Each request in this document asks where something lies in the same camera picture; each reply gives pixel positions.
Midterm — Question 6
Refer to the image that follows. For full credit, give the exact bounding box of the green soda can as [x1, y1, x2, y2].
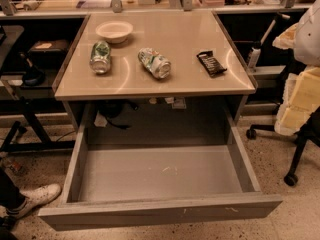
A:
[89, 41, 111, 74]

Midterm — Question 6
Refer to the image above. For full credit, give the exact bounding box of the open grey top drawer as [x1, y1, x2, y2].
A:
[37, 104, 284, 232]

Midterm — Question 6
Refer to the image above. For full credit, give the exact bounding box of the white sneaker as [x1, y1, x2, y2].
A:
[5, 184, 62, 219]

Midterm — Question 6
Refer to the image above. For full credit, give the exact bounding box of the white green 7up can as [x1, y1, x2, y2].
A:
[138, 48, 171, 79]

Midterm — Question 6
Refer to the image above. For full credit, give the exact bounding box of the black office chair base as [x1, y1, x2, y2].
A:
[245, 107, 320, 187]

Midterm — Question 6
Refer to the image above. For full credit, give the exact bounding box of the grey drawer cabinet table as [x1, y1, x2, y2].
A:
[55, 10, 256, 126]

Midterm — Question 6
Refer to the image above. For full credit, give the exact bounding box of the dark box on shelf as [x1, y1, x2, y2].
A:
[28, 39, 70, 60]

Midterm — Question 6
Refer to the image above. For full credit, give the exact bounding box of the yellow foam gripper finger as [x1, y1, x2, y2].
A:
[274, 66, 320, 136]

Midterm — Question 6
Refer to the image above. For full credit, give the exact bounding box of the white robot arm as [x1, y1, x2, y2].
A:
[272, 0, 320, 136]

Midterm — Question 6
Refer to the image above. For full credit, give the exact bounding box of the dark snack bar packet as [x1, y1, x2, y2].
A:
[196, 51, 227, 77]

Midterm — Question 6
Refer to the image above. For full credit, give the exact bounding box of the white paper bowl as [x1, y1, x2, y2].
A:
[95, 21, 133, 44]

